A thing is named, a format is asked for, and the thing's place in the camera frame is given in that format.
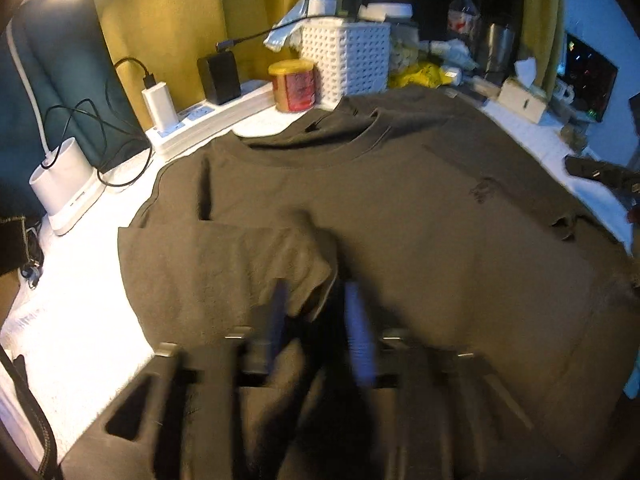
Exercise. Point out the white desk lamp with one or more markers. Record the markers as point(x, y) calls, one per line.
point(62, 180)

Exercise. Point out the teal curtain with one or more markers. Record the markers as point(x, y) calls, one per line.
point(65, 85)

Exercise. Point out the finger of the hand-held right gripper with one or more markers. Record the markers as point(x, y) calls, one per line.
point(595, 170)

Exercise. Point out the light blue crumpled cloth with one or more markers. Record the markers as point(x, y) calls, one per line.
point(300, 15)

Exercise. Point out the yellow packet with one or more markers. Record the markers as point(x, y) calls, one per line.
point(415, 76)

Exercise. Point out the white lidded jar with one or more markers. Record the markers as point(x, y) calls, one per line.
point(387, 12)

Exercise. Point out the steel tumbler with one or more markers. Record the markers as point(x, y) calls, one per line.
point(496, 47)

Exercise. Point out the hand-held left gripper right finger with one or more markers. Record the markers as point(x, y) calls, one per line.
point(361, 340)

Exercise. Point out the tissue box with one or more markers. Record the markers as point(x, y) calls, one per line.
point(522, 97)

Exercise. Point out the olive green t-shirt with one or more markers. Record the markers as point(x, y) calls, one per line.
point(400, 210)

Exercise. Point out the white charger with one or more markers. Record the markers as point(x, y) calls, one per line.
point(159, 107)

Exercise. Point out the white power strip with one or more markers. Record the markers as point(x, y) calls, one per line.
point(220, 115)

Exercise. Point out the computer monitor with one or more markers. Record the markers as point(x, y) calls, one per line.
point(590, 80)

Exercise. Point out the clear water bottle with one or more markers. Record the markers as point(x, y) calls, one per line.
point(464, 17)

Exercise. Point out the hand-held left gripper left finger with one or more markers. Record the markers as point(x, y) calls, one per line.
point(277, 320)

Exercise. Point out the white tube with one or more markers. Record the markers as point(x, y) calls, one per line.
point(452, 52)

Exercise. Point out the white perforated basket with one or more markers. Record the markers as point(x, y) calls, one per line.
point(350, 60)

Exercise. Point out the black charger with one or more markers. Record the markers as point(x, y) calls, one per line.
point(219, 79)

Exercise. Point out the red candle jar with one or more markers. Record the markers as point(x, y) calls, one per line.
point(292, 87)

